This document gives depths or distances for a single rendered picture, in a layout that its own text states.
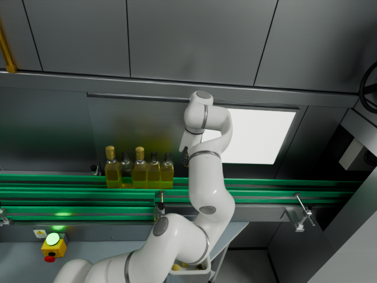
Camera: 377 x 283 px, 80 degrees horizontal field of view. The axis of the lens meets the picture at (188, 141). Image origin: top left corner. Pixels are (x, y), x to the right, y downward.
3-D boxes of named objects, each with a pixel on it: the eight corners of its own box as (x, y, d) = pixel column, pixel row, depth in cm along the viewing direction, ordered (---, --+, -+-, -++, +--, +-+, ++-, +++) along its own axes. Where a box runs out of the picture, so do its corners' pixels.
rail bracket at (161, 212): (164, 202, 105) (165, 183, 98) (164, 236, 92) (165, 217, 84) (157, 202, 105) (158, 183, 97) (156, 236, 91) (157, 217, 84)
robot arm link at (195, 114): (219, 114, 64) (186, 110, 63) (210, 142, 71) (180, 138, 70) (213, 90, 76) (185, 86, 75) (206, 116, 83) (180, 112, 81)
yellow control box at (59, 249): (69, 242, 99) (65, 232, 95) (63, 259, 93) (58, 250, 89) (52, 242, 98) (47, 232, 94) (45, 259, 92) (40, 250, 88)
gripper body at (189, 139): (192, 115, 85) (187, 137, 92) (179, 127, 78) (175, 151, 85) (210, 122, 83) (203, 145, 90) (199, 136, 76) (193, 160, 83)
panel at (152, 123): (272, 162, 121) (297, 106, 101) (275, 166, 119) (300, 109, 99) (99, 157, 111) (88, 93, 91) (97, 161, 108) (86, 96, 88)
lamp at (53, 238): (61, 235, 94) (59, 231, 92) (57, 245, 90) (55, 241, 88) (50, 235, 93) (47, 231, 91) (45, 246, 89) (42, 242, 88)
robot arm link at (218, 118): (185, 170, 61) (186, 116, 74) (231, 175, 62) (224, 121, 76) (192, 151, 54) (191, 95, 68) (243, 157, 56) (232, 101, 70)
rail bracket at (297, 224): (288, 215, 118) (305, 186, 105) (303, 246, 105) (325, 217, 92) (279, 215, 118) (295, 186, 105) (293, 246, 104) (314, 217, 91)
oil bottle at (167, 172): (171, 191, 111) (174, 158, 98) (171, 200, 107) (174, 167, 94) (160, 191, 110) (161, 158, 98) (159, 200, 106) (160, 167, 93)
